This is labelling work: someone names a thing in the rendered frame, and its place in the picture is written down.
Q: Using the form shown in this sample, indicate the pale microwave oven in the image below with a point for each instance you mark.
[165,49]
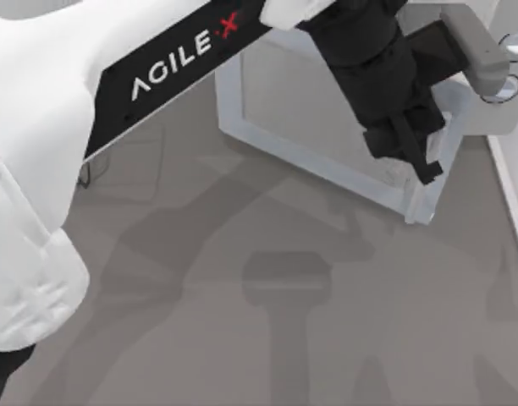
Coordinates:
[515,114]

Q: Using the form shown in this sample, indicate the microwave knob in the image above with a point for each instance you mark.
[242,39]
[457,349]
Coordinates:
[509,86]
[517,42]

